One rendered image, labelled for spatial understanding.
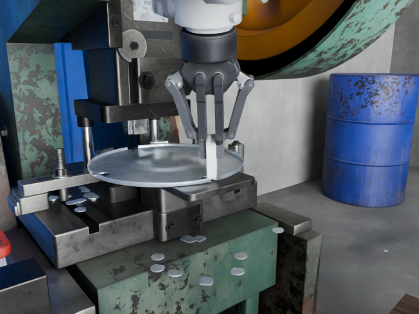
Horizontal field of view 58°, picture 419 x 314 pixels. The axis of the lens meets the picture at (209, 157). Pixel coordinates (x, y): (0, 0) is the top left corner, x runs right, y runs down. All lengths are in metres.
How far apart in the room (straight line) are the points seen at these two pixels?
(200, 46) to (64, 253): 0.39
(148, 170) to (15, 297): 0.28
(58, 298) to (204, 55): 0.39
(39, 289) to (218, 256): 0.32
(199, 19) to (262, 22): 0.56
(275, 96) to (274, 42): 1.87
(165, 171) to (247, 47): 0.47
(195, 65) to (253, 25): 0.54
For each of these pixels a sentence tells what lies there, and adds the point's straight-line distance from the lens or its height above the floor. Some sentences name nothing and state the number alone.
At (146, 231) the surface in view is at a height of 0.67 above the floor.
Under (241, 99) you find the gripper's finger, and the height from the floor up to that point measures 0.92.
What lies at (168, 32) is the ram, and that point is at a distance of 0.76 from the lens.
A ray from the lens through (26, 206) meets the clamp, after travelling 0.76.
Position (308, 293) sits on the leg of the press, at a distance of 0.88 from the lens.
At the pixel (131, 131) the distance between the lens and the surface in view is 0.81.
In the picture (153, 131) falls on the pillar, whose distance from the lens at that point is 0.92.
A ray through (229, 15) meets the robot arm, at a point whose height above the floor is 1.02.
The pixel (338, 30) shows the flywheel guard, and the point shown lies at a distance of 0.82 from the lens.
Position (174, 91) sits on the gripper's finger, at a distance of 0.55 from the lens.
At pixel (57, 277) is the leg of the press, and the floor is 0.64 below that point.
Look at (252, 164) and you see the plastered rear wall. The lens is 2.74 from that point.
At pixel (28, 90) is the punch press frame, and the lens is 0.93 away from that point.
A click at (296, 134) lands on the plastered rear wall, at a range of 3.05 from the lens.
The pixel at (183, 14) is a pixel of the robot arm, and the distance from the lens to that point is 0.49.
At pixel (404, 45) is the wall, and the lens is 4.08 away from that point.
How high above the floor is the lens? 0.97
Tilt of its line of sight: 14 degrees down
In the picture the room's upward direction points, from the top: straight up
